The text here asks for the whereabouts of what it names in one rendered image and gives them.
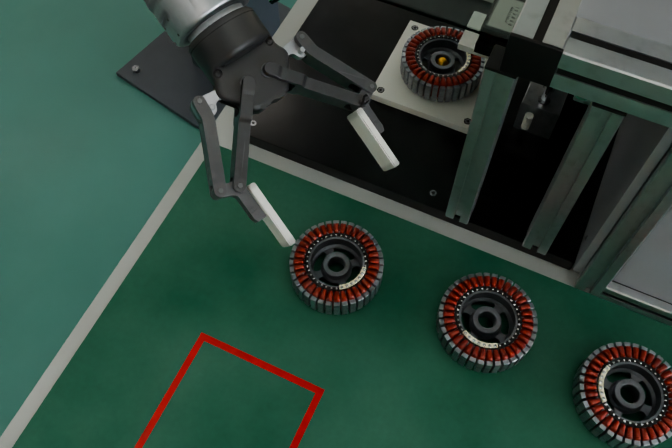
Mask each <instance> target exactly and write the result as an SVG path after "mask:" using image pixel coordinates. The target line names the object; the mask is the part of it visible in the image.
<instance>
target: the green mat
mask: <svg viewBox="0 0 672 448"><path fill-rule="evenodd" d="M251 183H255V184H256V185H257V186H258V188H259V189H260V191H261V192H262V194H263V195H264V196H265V198H266V199H267V201H268V202H269V203H270V205H271V206H272V208H273V209H274V211H275V212H276V213H277V215H278V216H279V218H280V219H281V220H282V222H283V223H284V225H285V226H286V228H287V229H288V230H289V232H290V233H291V235H292V236H293V237H294V239H295V240H296V241H297V239H299V237H300V236H301V235H302V234H305V231H306V230H307V229H310V230H311V227H312V226H314V225H316V226H317V227H318V224H319V223H322V222H324V225H325V226H326V221H331V223H332V226H333V221H334V220H339V226H340V224H341V221H347V225H348V224H349V222H351V223H354V224H355V226H356V225H359V226H361V227H362V229H363V228H364V229H366V230H367V231H368V234H369V233H370V234H371V235H372V236H373V239H376V241H377V242H378V245H379V246H380V248H381V252H382V254H383V259H384V266H383V267H384V268H383V275H382V281H381V285H380V288H379V289H378V292H377V294H376V295H374V298H373V299H372V300H371V301H370V300H369V303H368V304H367V305H365V306H364V305H363V308H361V309H359V310H357V308H356V311H355V312H352V313H350V311H349V309H348V314H343V315H342V311H341V309H340V315H334V309H333V310H332V314H331V315H330V314H326V311H325V310H324V313H321V312H318V307H317V309H316V310H314V309H312V308H311V305H310V306H308V305H306V304H305V303H304V301H302V300H301V299H300V298H299V295H297V294H296V292H295V289H294V288H293V285H292V281H291V275H290V266H289V260H290V254H291V252H292V248H293V246H294V245H295V243H294V244H293V245H292V246H288V247H282V246H281V245H280V243H279V242H278V240H277V239H276V238H275V236H274V235H273V233H272V232H271V230H270V229H269V228H268V226H267V225H266V223H265V222H264V221H263V219H262V220H260V221H259V222H257V223H255V222H253V221H252V220H251V219H250V218H249V217H248V215H247V214H246V212H245V211H244V210H243V208H242V207H241V205H240V204H239V202H238V201H237V200H236V199H235V198H233V197H226V198H223V199H219V200H213V199H212V198H211V196H210V192H209V185H208V179H207V173H206V167H205V161H203V162H202V164H201V165H200V167H199V168H198V170H197V171H196V173H195V174H194V176H193V177H192V179H191V180H190V182H189V183H188V185H187V186H186V188H185V189H184V191H183V192H182V194H181V195H180V197H179V198H178V200H177V201H176V203H175V204H174V206H173V207H172V209H171V210H170V212H169V213H168V215H167V216H166V218H165V219H164V221H163V222H162V224H161V225H160V227H159V228H158V230H157V231H156V233H155V234H154V236H153V237H152V239H151V240H150V242H149V243H148V245H147V246H146V248H145V249H144V251H143V252H142V254H141V255H140V257H139V258H138V260H137V261H136V263H135V264H134V266H133V267H132V269H131V270H130V272H129V273H128V275H127V276H126V278H125V279H124V281H123V282H122V284H121V285H120V287H119V288H118V290H117V291H116V293H115V294H114V296H113V297H112V298H111V300H110V301H109V303H108V304H107V306H106V307H105V309H104V310H103V312H102V313H101V315H100V316H99V318H98V319H97V321H96V322H95V324H94V325H93V327H92V328H91V330H90V331H89V333H88V334H87V336H86V337H85V339H84V340H83V342H82V343H81V345H80V346H79V348H78V349H77V351H76V352H75V354H74V355H73V357H72V358H71V360H70V361H69V363H68V364H67V366H66V367H65V369H64V370H63V372H62V373H61V375H60V376H59V378H58V379H57V381H56V382H55V384H54V385H53V387H52V388H51V390H50V391H49V393H48V394H47V396H46V397H45V399H44V400H43V402H42V403H41V405H40V406H39V408H38V409H37V411H36V412H35V414H34V415H33V417H32V418H31V420H30V421H29V423H28V424H27V426H26V427H25V429H24V430H23V432H22V433H21V435H20V436H19V438H18V439H17V441H16V442H15V444H14V445H13V447H12V448H134V447H135V445H136V444H137V442H138V440H139V438H140V437H141V435H142V433H143V432H144V430H145V428H146V426H147V425H148V423H149V421H150V420H151V418H152V416H153V414H154V413H155V411H156V409H157V408H158V406H159V404H160V403H161V401H162V399H163V397H164V396H165V394H166V392H167V391H168V389H169V387H170V385H171V384H172V382H173V380H174V379H175V377H176V375H177V373H178V372H179V370H180V368H181V367H182V365H183V363H184V361H185V360H186V358H187V356H188V355H189V353H190V351H191V349H192V348H193V346H194V344H195V343H196V341H197V339H198V337H199V336H200V334H201V332H202V333H205V334H207V335H209V336H211V337H213V338H215V339H217V340H220V341H222V342H224V343H226V344H228V345H230V346H232V347H235V348H237V349H239V350H241V351H243V352H245V353H247V354H250V355H252V356H254V357H256V358H258V359H260V360H262V361H265V362H267V363H269V364H271V365H273V366H275V367H277V368H280V369H282V370H284V371H286V372H288V373H290V374H292V375H295V376H297V377H299V378H301V379H303V380H305V381H307V382H310V383H312V384H314V385H316V386H318V387H320V388H322V389H325V391H324V393H323V395H322V397H321V399H320V401H319V403H318V405H317V407H316V410H315V412H314V414H313V416H312V418H311V420H310V422H309V424H308V426H307V428H306V431H305V433H304V435H303V437H302V439H301V441H300V443H299V445H298V447H297V448H616V445H615V446H614V447H612V446H610V445H608V444H607V442H608V441H606V442H602V441H601V440H599V439H598V438H599V437H600V435H598V436H597V437H596V436H594V435H593V434H592V433H591V431H592V430H593V428H594V427H593V428H591V429H590V430H588V429H587V427H586V426H585V425H584V424H586V423H587V422H588V421H589V420H587V421H585V422H582V421H581V419H580V417H579V416H580V415H581V414H583V413H580V414H578V413H577V411H576V407H577V406H578V405H574V401H573V399H574V398H575V397H573V395H572V390H573V389H574V388H572V386H573V382H574V381H575V380H574V376H575V374H576V373H577V370H578V368H579V367H580V366H581V364H582V363H583V362H584V361H585V360H586V359H587V357H588V356H589V355H590V354H592V353H593V352H594V351H595V350H596V349H599V348H600V347H601V346H603V345H605V346H606V345H607V344H609V343H613V344H614V343H615V342H622V343H623V342H630V345H631V344H632V343H635V344H639V348H640V347H641V346H644V347H646V348H648V350H647V352H648V351H649V350H652V351H654V352H655V353H656V355H655V357H656V356H657V355H660V356H661V357H662V358H663V359H664V360H663V361H662V363H664V362H665V361H666V362H667V363H668V364H669V365H670V366H671V367H669V368H668V369H667V370H670V369H672V326H669V325H667V324H664V323H662V322H659V321H657V320H654V319H652V318H649V317H647V316H644V315H642V314H639V313H637V312H634V311H632V310H629V309H627V308H624V307H622V306H619V305H617V304H614V303H612V302H609V301H607V300H604V299H602V298H599V297H597V296H594V295H592V294H589V293H587V292H584V291H582V290H579V289H577V288H574V287H572V286H569V285H567V284H564V283H562V282H559V281H557V280H554V279H552V278H549V277H547V276H544V275H542V274H539V273H537V272H534V271H532V270H529V269H527V268H524V267H522V266H519V265H517V264H514V263H512V262H509V261H507V260H504V259H502V258H499V257H497V256H494V255H492V254H489V253H487V252H484V251H482V250H479V249H477V248H474V247H472V246H469V245H467V244H464V243H462V242H459V241H457V240H454V239H452V238H449V237H447V236H444V235H442V234H439V233H437V232H434V231H432V230H429V229H427V228H424V227H422V226H419V225H417V224H414V223H412V222H409V221H407V220H404V219H402V218H399V217H397V216H394V215H392V214H389V213H387V212H384V211H382V210H379V209H377V208H374V207H372V206H369V205H367V204H364V203H362V202H359V201H357V200H354V199H352V198H349V197H347V196H344V195H342V194H339V193H337V192H334V191H332V190H329V189H327V188H324V187H322V186H319V185H317V184H314V183H312V182H309V181H307V180H304V179H302V178H299V177H297V176H294V175H292V174H289V173H287V172H284V171H282V170H279V169H277V168H274V167H272V166H269V165H267V164H264V163H262V162H259V161H257V160H254V159H252V158H249V157H248V170H247V183H246V187H247V186H248V185H250V184H251ZM355 226H354V227H355ZM296 241H295V242H296ZM476 273H482V276H483V273H490V277H491V275H492V273H493V274H497V275H498V279H499V277H500V276H503V277H506V279H505V283H506V282H507V280H508V279H510V280H511V281H513V284H512V286H514V285H515V283H516V284H517V285H519V286H520V289H519V291H520V290H521V289H523V290H524V291H525V292H526V295H525V297H526V296H527V295H528V296H529V298H530V299H531V302H530V303H533V305H534V307H535V308H534V310H536V313H537V317H536V318H537V319H538V325H537V326H538V330H537V333H536V338H535V340H534V343H533V345H532V346H531V348H530V349H529V351H528V352H527V353H526V355H525V356H524V358H523V359H522V360H521V361H519V363H518V364H516V365H515V366H514V365H513V367H512V368H510V369H508V370H507V369H506V370H505V371H502V372H499V371H497V373H490V371H489V373H482V369H481V371H480V372H476V371H473V370H474V366H473V368H472V369H471V370H470V369H467V368H465V367H466V364H467V361H466V363H465V364H464V366H461V365H460V364H458V361H459V359H460V358H459V359H457V360H456V361H454V360H453V359H452V358H451V356H452V354H453V353H452V354H450V355H448V354H447V352H446V351H445V350H446V348H447V347H446V348H443V346H442V345H441V342H442V341H440V340H439V338H438V334H439V333H437V330H436V327H437V325H436V316H437V312H438V308H439V305H440V302H441V299H442V297H443V296H444V293H445V292H446V290H448V288H449V287H450V285H452V284H454V282H455V281H456V280H458V279H459V280H460V278H462V277H464V276H466V277H467V276H468V275H469V274H474V276H475V274H476ZM512 286H511V287H512ZM534 310H533V311H534ZM655 357H654V358H655ZM662 363H661V364H662ZM667 370H666V371H667ZM314 395H315V393H314V392H312V391H310V390H308V389H306V388H303V387H301V386H299V385H297V384H295V383H293V382H291V381H288V380H286V379H284V378H282V377H280V376H278V375H276V374H274V373H271V372H269V371H267V370H265V369H263V368H261V367H259V366H256V365H254V364H252V363H250V362H248V361H246V360H244V359H242V358H239V357H237V356H235V355H233V354H231V353H229V352H227V351H224V350H222V349H220V348H218V347H216V346H214V345H212V344H210V343H207V342H205V341H204V342H203V344H202V345H201V347H200V349H199V351H198V352H197V354H196V356H195V358H194V359H193V361H192V363H191V364H190V366H189V368H188V370H187V371H186V373H185V375H184V377H183V378H182V380H181V382H180V383H179V385H178V387H177V389H176V390H175V392H174V394H173V396H172V397H171V399H170V401H169V402H168V404H167V406H166V408H165V409H164V411H163V413H162V415H161V416H160V418H159V420H158V421H157V423H156V425H155V427H154V428H153V430H152V432H151V434H150V435H149V437H148V439H147V440H146V442H145V444H144V446H143V447H142V448H289V447H290V445H291V443H292V441H293V439H294V437H295V435H296V432H297V430H298V428H299V426H300V424H301V422H302V420H303V418H304V416H305V414H306V412H307V410H308V407H309V405H310V403H311V401H312V399H313V397H314Z"/></svg>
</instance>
